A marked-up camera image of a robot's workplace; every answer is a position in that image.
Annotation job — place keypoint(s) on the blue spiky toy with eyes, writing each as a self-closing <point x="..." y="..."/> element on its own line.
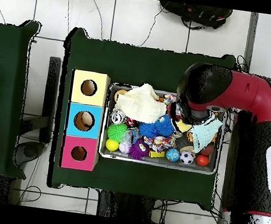
<point x="165" y="125"/>

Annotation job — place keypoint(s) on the wooden box with three holes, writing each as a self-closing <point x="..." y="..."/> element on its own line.
<point x="91" y="143"/>

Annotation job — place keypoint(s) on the small soccer ball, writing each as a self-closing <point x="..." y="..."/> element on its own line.
<point x="186" y="157"/>

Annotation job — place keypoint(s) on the colourful knotted cloth toy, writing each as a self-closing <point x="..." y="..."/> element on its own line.
<point x="158" y="142"/>

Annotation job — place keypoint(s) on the black stand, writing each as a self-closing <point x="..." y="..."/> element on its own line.
<point x="51" y="93"/>

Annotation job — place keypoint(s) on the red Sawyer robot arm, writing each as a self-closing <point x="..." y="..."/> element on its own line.
<point x="246" y="94"/>

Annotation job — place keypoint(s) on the yellow plush duck toy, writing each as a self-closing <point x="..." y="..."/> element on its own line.
<point x="184" y="126"/>

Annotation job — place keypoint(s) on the green spiky ball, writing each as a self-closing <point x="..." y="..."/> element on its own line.
<point x="117" y="131"/>

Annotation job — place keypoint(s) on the black backpack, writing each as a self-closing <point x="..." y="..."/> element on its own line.
<point x="200" y="14"/>

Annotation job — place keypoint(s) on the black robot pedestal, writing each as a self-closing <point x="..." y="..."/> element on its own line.
<point x="123" y="206"/>

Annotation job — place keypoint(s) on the blue globe print ball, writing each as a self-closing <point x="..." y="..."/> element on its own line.
<point x="172" y="154"/>

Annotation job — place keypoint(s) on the cream yellow cloth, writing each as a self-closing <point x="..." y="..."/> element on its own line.
<point x="139" y="102"/>

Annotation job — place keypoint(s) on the yellow ball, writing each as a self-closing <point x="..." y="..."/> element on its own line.
<point x="112" y="145"/>

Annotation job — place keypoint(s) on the dark green tablecloth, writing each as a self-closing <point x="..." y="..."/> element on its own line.
<point x="88" y="54"/>
<point x="8" y="63"/>

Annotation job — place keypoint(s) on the red orange ball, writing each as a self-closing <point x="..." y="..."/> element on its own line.
<point x="202" y="160"/>

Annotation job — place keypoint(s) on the shallow mesh bin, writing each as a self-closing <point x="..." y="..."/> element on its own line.
<point x="143" y="161"/>

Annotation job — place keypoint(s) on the mint green cloth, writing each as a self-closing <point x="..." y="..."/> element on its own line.
<point x="205" y="134"/>

